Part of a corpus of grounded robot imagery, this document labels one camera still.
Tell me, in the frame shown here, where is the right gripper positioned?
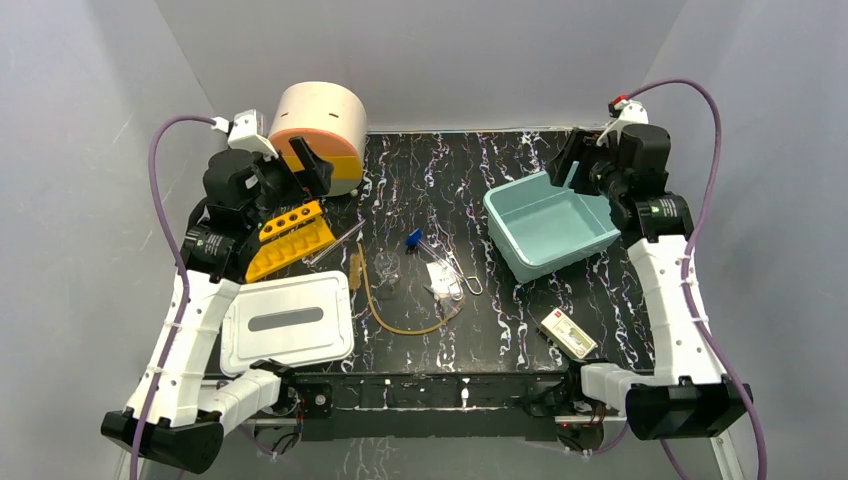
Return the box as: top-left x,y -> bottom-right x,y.
542,128 -> 627,202

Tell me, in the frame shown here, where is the teal plastic bin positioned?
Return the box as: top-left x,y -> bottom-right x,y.
483,171 -> 620,284

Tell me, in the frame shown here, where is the yellow test tube rack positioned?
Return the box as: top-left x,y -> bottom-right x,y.
245,201 -> 336,283

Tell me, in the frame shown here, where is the glass test tube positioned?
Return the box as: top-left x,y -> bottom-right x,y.
304,219 -> 366,267

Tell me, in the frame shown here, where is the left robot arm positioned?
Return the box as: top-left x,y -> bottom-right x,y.
101,136 -> 333,474

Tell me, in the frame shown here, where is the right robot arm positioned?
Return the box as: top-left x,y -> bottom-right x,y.
546,124 -> 753,440

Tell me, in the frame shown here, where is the cream orange cylindrical container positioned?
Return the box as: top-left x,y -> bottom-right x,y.
269,81 -> 368,197

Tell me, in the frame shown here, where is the brown test tube brush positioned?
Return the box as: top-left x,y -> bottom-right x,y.
349,253 -> 363,292

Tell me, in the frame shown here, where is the white bin lid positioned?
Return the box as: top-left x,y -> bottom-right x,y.
219,271 -> 354,377

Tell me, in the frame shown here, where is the white red box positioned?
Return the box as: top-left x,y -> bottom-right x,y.
540,308 -> 598,362

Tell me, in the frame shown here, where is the white paper packet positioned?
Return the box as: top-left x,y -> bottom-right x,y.
426,261 -> 463,292

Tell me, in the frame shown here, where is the tan rubber tube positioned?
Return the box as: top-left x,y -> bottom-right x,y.
357,243 -> 466,337

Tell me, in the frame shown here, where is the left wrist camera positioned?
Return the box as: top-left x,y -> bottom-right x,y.
227,109 -> 279,158

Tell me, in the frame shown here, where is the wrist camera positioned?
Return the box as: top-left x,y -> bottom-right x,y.
595,94 -> 649,147
227,109 -> 279,158

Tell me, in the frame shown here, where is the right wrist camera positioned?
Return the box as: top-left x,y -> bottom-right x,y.
595,94 -> 649,147

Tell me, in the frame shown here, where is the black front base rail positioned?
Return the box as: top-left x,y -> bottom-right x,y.
288,372 -> 625,449

